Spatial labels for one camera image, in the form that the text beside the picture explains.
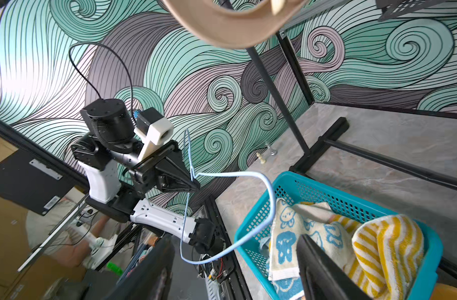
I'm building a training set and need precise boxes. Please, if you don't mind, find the light blue wire hanger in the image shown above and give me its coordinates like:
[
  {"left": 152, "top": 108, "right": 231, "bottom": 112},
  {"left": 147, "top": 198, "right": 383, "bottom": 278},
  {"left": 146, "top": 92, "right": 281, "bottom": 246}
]
[{"left": 179, "top": 129, "right": 277, "bottom": 265}]

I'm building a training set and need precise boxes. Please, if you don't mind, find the black clothes rack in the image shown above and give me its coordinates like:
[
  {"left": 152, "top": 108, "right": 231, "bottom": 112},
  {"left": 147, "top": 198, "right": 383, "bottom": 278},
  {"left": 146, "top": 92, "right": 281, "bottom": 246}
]
[{"left": 216, "top": 0, "right": 457, "bottom": 194}]

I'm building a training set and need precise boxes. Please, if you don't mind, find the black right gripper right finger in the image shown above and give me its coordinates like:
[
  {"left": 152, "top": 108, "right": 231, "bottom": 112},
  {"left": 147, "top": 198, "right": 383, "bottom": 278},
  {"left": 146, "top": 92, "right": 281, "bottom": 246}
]
[{"left": 297, "top": 234, "right": 369, "bottom": 300}]

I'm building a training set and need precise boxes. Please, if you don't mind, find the yellow striped towel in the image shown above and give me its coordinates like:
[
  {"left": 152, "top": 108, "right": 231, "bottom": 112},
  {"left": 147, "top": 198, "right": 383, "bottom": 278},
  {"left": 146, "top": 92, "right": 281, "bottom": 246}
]
[{"left": 326, "top": 214, "right": 424, "bottom": 300}]

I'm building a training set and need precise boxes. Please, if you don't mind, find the silver chess pawn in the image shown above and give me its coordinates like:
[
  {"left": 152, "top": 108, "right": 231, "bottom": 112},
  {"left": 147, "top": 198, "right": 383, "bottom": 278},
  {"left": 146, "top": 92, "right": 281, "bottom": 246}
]
[{"left": 265, "top": 142, "right": 278, "bottom": 156}]

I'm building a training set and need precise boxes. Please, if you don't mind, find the cream chess pawn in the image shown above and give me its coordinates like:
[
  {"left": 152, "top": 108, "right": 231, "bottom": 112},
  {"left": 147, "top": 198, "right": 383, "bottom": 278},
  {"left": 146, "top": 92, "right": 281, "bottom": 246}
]
[{"left": 256, "top": 152, "right": 267, "bottom": 165}]

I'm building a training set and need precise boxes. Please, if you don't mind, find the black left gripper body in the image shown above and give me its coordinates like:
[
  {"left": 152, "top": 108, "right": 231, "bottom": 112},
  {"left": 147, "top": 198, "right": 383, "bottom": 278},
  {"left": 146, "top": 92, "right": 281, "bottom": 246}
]
[{"left": 128, "top": 141, "right": 180, "bottom": 197}]

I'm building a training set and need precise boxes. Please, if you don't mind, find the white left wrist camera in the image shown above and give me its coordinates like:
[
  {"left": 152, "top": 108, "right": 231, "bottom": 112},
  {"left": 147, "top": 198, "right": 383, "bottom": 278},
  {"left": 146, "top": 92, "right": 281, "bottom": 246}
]
[{"left": 134, "top": 107, "right": 174, "bottom": 162}]

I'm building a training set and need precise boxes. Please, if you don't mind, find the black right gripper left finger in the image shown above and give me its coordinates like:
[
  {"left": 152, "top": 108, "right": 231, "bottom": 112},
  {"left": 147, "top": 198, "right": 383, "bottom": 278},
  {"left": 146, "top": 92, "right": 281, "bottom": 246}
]
[{"left": 105, "top": 235, "right": 175, "bottom": 300}]

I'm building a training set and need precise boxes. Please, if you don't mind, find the orange plastic tray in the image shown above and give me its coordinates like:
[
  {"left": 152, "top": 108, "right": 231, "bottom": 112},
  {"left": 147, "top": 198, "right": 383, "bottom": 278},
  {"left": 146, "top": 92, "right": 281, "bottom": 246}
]
[{"left": 430, "top": 283, "right": 457, "bottom": 300}]

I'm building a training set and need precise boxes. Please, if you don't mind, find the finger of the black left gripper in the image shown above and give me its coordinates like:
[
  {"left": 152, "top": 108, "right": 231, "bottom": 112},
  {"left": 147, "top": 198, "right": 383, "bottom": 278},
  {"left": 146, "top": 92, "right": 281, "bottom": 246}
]
[{"left": 160, "top": 151, "right": 200, "bottom": 191}]

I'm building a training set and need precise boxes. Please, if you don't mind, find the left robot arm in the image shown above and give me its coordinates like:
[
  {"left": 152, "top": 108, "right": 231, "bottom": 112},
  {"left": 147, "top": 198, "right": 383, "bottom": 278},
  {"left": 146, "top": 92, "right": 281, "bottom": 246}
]
[{"left": 71, "top": 99, "right": 225, "bottom": 256}]

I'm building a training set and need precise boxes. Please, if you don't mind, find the teal plastic basket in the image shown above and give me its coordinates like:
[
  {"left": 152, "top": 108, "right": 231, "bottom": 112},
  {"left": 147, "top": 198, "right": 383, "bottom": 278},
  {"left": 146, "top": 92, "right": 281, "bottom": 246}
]
[{"left": 235, "top": 171, "right": 443, "bottom": 300}]

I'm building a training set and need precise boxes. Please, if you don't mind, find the blue rabbit print towel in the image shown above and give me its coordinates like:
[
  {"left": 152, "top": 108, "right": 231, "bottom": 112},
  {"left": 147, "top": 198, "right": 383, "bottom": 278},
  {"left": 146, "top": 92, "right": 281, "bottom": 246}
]
[{"left": 267, "top": 197, "right": 357, "bottom": 300}]

